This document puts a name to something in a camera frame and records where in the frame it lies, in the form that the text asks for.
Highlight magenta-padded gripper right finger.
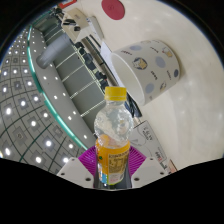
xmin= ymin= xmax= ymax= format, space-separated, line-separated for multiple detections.
xmin=125 ymin=145 xmax=167 ymax=189

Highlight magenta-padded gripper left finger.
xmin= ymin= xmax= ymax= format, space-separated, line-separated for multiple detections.
xmin=56 ymin=146 xmax=99 ymax=188

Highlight yellow-capped clear drink bottle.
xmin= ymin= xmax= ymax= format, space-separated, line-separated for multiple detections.
xmin=93 ymin=86 xmax=134 ymax=186

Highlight ceiling lights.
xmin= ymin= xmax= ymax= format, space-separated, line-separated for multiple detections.
xmin=0 ymin=26 xmax=91 ymax=166

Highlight white patterned cup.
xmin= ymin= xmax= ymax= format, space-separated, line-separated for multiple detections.
xmin=109 ymin=39 xmax=181 ymax=107

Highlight row of black office chairs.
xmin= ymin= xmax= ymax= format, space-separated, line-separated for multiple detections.
xmin=74 ymin=41 xmax=111 ymax=89

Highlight white power strip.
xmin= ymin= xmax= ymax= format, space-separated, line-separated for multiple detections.
xmin=87 ymin=15 xmax=105 ymax=41

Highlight small open beige box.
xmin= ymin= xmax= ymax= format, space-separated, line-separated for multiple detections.
xmin=63 ymin=8 xmax=91 ymax=44

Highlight flat round red coaster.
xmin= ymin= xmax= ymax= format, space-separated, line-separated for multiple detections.
xmin=101 ymin=0 xmax=126 ymax=21

